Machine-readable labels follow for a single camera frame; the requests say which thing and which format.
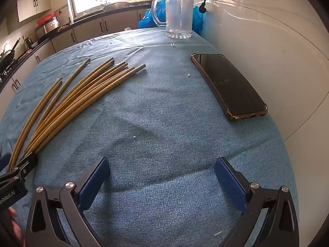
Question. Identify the person's left hand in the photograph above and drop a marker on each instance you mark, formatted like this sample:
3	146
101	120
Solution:
18	232

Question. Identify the black kitchen countertop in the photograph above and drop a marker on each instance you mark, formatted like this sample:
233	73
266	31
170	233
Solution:
84	18

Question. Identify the black wok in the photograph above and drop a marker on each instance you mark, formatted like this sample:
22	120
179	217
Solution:
7	55

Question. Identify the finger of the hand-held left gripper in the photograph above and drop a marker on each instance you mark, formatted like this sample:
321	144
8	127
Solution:
3	160
25	164

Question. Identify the white base cabinets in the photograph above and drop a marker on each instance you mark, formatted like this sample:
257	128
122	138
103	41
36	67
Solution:
87	29

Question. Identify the steel kettle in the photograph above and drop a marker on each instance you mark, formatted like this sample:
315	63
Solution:
27	42

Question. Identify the white wall cabinets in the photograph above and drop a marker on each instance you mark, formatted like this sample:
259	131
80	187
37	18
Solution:
33	3

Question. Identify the black smartphone in clear case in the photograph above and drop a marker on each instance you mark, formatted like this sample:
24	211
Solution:
228	85

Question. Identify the blue tablecloth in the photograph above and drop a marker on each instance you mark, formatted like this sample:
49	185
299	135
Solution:
159	123

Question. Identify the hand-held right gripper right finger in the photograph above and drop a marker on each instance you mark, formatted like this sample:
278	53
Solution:
230	180

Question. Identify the steel sink basin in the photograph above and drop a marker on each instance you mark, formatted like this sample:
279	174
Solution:
117	5

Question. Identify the blue plastic bag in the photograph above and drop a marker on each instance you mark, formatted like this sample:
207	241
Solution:
146	20

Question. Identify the gas stove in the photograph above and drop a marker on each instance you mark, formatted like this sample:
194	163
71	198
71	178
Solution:
5	72

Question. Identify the bundle of wooden chopsticks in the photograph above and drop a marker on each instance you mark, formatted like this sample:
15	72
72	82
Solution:
90	92

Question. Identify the steel pot with red lid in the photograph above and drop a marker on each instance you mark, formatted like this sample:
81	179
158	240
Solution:
48	23

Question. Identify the clear glass mug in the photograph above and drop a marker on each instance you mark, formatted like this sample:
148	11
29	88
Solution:
180	12

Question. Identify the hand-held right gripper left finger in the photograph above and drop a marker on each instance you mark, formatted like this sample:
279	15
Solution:
93	180

